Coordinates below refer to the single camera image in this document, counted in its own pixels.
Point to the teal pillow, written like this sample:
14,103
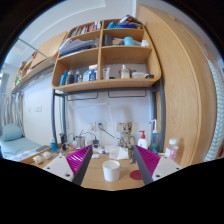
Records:
12,132

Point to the white tissue paper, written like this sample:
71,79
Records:
119,153

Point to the white paper cup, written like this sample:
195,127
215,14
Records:
111,170

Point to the row of books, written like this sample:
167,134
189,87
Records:
94,26

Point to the clear blue spray bottle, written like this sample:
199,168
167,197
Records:
154,145

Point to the Groot figurine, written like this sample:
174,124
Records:
127,140

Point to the wooden wall shelf unit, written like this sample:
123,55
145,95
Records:
109,60

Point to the white lotion bottle on shelf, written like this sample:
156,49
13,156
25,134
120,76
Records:
125,72

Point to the red round coaster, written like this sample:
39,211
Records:
136,175

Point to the teal mug on shelf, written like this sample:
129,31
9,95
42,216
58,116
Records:
128,41

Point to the small blue bottle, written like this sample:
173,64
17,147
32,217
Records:
53,145

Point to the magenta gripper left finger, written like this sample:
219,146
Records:
78,162

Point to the white computer mouse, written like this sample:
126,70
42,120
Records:
96,156

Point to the white bowl on shelf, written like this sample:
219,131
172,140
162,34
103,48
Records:
139,75

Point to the tall wooden wardrobe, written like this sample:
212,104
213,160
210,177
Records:
190,95

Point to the pink labelled water bottle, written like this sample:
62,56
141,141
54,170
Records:
171,149

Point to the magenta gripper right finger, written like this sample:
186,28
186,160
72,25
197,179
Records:
147,162

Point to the folded grey clothes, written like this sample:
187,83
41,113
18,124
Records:
70,45

